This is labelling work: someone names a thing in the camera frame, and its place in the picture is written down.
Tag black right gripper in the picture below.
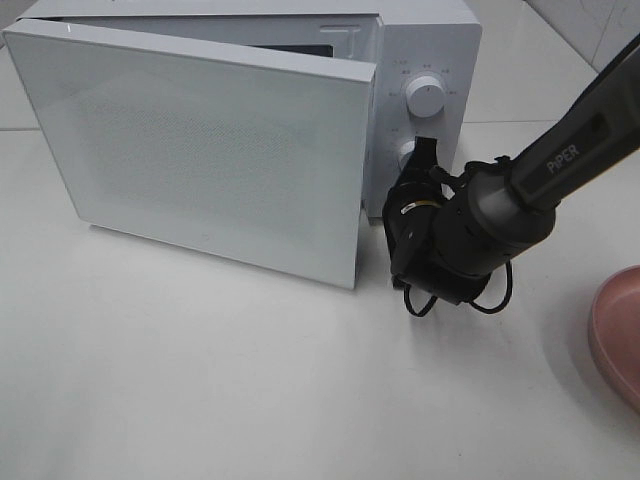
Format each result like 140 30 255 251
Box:
383 136 488 306

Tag white microwave door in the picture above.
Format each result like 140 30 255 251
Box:
3 19 375 289

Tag pink round plate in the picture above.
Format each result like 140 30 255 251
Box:
588 265 639 414

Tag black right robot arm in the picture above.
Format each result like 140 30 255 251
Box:
382 38 639 317

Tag lower white timer knob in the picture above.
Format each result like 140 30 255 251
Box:
397 140 415 172

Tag upper white power knob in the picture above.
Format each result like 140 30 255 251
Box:
405 74 446 118

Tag white microwave oven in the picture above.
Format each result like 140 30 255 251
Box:
4 1 482 217

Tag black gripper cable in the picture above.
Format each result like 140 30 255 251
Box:
391 167 514 318

